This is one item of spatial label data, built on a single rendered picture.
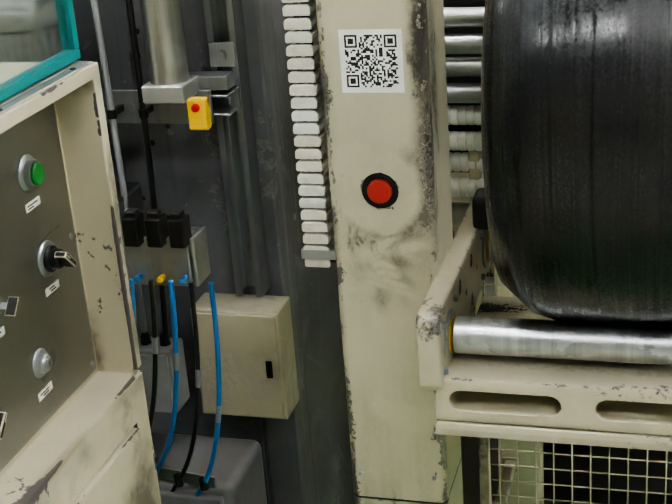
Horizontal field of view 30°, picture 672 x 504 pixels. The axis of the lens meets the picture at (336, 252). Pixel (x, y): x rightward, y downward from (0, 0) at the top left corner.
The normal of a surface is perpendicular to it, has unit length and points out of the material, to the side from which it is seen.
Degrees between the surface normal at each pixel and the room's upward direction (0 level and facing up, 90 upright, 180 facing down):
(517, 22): 63
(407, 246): 90
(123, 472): 90
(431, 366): 90
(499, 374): 0
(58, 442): 0
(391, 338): 90
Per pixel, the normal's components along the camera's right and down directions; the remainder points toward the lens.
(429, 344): -0.26, 0.38
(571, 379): -0.07, -0.92
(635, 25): -0.26, -0.09
